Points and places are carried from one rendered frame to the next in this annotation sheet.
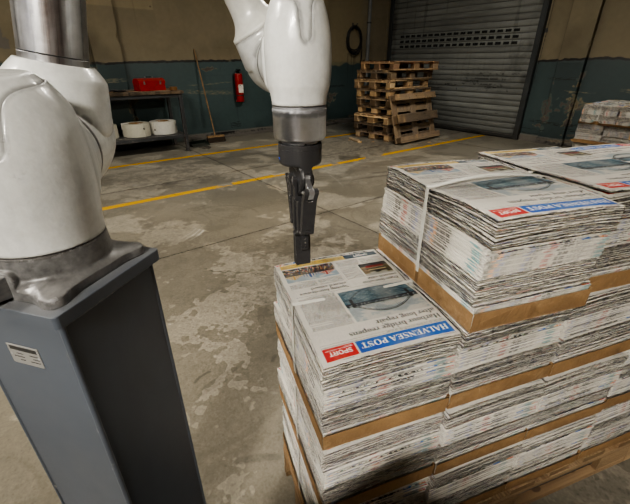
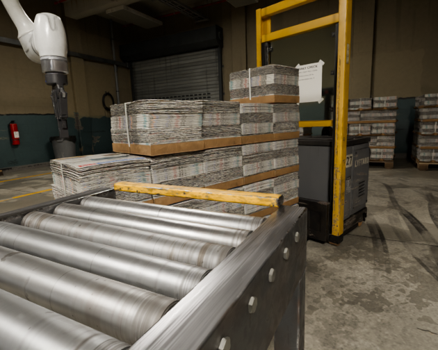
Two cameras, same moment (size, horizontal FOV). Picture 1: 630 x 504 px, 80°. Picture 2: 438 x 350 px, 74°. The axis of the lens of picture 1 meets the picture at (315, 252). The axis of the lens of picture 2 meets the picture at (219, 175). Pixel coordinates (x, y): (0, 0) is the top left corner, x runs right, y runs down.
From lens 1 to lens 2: 0.73 m
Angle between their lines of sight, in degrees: 28
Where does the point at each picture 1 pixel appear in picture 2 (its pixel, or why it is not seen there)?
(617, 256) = (214, 130)
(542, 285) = (180, 136)
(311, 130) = (60, 66)
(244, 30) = (23, 31)
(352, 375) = (94, 176)
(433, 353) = (137, 169)
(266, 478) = not seen: hidden behind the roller
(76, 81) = not seen: outside the picture
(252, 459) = not seen: hidden behind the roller
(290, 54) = (46, 33)
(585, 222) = (187, 106)
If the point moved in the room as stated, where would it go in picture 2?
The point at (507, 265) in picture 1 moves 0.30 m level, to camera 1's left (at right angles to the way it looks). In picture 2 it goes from (159, 123) to (80, 126)
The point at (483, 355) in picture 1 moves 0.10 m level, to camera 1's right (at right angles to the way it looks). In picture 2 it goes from (165, 176) to (187, 173)
